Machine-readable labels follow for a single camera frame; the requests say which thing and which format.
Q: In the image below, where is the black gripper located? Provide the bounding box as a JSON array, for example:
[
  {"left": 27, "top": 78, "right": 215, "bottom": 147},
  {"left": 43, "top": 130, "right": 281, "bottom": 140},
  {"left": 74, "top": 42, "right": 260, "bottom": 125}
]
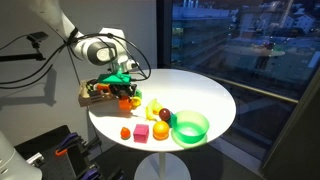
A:
[{"left": 107, "top": 83, "right": 138, "bottom": 102}]

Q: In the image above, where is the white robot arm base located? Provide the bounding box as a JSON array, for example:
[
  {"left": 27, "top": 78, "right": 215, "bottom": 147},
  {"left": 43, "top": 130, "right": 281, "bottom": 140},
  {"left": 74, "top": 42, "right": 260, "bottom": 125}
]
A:
[{"left": 0, "top": 130, "right": 43, "bottom": 180}]

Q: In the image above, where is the dark grey block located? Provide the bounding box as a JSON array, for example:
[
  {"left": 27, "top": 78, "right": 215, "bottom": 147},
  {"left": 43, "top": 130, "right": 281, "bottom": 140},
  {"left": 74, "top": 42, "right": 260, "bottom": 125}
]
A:
[{"left": 87, "top": 89, "right": 102, "bottom": 99}]

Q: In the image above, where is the black white zebra block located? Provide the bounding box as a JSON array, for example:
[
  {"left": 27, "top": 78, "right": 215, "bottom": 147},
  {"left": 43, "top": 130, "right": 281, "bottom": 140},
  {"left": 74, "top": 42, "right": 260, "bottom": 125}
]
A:
[{"left": 85, "top": 79, "right": 100, "bottom": 92}]

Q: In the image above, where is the wooden box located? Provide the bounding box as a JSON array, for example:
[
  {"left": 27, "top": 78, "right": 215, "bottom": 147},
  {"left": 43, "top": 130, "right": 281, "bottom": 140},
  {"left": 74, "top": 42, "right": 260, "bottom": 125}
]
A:
[{"left": 78, "top": 78, "right": 123, "bottom": 108}]

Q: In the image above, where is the pink block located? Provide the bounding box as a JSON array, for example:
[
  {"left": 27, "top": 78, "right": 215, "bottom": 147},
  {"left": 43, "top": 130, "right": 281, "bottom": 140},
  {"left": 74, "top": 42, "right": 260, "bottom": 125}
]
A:
[{"left": 133, "top": 123, "right": 150, "bottom": 144}]

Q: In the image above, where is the teal block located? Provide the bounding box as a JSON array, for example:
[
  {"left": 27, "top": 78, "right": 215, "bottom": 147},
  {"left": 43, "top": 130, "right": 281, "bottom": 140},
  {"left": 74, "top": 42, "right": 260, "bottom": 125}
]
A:
[{"left": 167, "top": 112, "right": 178, "bottom": 128}]

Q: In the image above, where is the yellow toy banana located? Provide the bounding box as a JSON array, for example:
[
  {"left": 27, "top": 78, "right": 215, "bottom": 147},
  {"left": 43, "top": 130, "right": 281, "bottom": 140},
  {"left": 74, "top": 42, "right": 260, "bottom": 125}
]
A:
[{"left": 145, "top": 98, "right": 158, "bottom": 122}]

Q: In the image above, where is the yellow toy fruit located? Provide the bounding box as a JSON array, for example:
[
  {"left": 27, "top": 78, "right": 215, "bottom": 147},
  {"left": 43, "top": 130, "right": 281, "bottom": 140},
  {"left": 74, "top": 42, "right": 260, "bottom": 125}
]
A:
[{"left": 151, "top": 101, "right": 164, "bottom": 116}]

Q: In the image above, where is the small red-orange toy fruit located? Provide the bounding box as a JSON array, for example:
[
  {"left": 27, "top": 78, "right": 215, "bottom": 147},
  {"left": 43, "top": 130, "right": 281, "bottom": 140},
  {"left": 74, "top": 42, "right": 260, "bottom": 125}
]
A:
[{"left": 120, "top": 126, "right": 132, "bottom": 140}]

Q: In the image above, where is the dark red toy plum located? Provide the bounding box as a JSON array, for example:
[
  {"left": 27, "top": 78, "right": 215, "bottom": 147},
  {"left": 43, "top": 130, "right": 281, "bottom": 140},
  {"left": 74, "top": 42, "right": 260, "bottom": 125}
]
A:
[{"left": 158, "top": 107, "right": 172, "bottom": 122}]

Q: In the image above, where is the toy orange fruit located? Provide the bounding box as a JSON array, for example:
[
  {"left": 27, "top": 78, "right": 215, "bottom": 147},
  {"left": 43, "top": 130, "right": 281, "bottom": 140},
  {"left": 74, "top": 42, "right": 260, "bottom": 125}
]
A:
[{"left": 152, "top": 120, "right": 171, "bottom": 141}]

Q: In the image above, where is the purple clamp orange tip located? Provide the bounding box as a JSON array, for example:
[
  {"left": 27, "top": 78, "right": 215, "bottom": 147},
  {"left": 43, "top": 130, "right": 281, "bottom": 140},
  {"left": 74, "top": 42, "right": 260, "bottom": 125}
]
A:
[{"left": 54, "top": 132, "right": 83, "bottom": 158}]

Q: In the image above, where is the green plastic bowl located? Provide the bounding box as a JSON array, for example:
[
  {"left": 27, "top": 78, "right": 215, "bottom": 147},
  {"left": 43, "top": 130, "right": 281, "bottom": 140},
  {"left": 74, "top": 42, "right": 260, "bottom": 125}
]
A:
[{"left": 170, "top": 110, "right": 210, "bottom": 145}]

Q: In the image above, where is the purple spring clamp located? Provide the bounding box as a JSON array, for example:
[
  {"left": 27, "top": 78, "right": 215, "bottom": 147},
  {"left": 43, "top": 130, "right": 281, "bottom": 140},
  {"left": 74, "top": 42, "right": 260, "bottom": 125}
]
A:
[{"left": 77, "top": 165, "right": 101, "bottom": 180}]

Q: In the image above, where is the black mounting platform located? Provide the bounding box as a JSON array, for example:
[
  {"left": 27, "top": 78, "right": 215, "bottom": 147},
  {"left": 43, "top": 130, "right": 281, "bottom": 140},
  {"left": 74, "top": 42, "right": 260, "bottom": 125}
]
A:
[{"left": 14, "top": 124, "right": 101, "bottom": 180}]

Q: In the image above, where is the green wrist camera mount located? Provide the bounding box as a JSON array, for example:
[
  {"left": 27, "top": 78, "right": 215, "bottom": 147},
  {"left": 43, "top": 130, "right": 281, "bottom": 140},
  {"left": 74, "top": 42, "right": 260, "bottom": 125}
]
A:
[{"left": 97, "top": 72, "right": 133, "bottom": 85}]

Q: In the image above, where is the black looped gripper cable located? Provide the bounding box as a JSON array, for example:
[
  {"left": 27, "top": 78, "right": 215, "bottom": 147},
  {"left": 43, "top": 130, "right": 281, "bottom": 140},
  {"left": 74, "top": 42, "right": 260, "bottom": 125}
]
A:
[{"left": 71, "top": 32, "right": 152, "bottom": 82}]

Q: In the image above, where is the dark window frame post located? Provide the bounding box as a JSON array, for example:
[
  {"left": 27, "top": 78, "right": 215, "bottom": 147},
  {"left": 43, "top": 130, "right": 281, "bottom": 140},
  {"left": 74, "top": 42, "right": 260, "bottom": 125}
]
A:
[{"left": 155, "top": 0, "right": 173, "bottom": 69}]

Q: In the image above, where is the black hanging cable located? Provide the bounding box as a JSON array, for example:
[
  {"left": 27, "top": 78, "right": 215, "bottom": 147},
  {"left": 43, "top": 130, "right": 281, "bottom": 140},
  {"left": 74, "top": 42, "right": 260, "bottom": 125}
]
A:
[{"left": 0, "top": 28, "right": 80, "bottom": 90}]

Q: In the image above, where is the white table pedestal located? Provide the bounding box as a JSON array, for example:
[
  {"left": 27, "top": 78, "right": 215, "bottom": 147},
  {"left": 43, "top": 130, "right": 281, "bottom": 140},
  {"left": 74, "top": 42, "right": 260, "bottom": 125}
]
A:
[{"left": 133, "top": 150, "right": 192, "bottom": 180}]

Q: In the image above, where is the black camera on stand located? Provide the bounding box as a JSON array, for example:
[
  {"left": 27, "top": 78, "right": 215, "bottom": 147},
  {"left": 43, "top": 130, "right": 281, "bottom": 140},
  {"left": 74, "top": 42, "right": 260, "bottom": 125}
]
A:
[{"left": 26, "top": 31, "right": 50, "bottom": 49}]

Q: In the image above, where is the silver metal bracket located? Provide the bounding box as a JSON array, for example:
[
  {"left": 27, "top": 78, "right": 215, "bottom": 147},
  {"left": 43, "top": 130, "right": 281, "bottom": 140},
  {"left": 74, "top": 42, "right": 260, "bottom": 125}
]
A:
[{"left": 26, "top": 152, "right": 45, "bottom": 168}]

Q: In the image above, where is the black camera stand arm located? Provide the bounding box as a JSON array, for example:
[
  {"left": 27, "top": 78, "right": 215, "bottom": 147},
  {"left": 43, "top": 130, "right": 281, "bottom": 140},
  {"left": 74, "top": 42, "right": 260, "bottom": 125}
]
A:
[{"left": 0, "top": 52, "right": 47, "bottom": 63}]

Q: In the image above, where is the metal window rail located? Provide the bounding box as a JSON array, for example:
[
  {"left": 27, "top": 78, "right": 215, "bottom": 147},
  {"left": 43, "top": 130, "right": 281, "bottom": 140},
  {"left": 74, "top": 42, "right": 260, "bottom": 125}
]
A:
[{"left": 196, "top": 69, "right": 299, "bottom": 104}]

